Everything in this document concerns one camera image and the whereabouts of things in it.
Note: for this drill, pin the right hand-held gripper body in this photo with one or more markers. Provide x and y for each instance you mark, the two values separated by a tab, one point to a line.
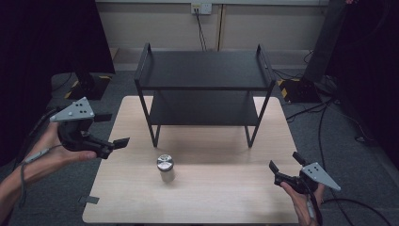
318	175

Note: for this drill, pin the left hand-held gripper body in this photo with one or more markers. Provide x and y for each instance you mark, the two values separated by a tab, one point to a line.
73	111

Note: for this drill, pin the silver metal can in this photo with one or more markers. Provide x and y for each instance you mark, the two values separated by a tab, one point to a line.
165	166

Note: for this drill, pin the black two-tier shelf rack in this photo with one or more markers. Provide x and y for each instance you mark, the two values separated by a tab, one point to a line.
204	73

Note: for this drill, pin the person's right hand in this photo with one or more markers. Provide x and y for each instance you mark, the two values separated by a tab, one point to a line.
301	205

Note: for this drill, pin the person's left hand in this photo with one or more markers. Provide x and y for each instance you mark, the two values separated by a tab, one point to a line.
51	153

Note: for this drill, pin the black stand with striped base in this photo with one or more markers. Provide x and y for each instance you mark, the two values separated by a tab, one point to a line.
89	84

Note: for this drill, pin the dark curtain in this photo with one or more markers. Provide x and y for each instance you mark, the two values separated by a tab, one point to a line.
40	56
370	69

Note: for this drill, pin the grey tape piece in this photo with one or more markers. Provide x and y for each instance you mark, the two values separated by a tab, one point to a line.
88	200

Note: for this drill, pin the grey column stand striped base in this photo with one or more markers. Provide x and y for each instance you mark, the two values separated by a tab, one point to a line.
323	47

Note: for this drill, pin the white wall socket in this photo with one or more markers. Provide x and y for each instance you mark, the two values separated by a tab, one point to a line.
201	8

